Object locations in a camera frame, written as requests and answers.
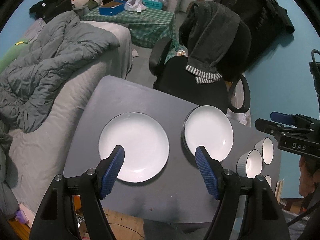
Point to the teal plastic basket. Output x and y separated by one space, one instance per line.
153 4

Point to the white plastic bag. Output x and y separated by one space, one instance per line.
134 6

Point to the green pillow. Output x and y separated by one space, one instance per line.
12 53

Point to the white ribbed bowl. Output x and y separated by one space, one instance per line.
266 149
268 179
250 164

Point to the white cloth on floor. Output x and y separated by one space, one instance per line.
237 102

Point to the dark grey sweater striped cuffs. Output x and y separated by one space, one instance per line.
208 31

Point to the pile of black jackets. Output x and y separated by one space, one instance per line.
266 20

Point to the black office chair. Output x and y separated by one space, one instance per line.
173 77

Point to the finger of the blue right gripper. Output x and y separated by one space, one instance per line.
271 127
282 118

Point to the green checkered tablecloth table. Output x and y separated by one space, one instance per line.
146 27

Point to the blue cardboard box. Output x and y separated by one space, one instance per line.
112 8

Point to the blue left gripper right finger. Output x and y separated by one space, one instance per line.
210 170

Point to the black clothes pile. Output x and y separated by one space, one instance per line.
49 9

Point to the wooden plank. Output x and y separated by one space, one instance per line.
278 190

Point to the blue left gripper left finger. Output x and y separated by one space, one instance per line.
115 162

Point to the right hand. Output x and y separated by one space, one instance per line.
307 181

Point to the grey quilted duvet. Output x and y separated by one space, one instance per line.
30 84

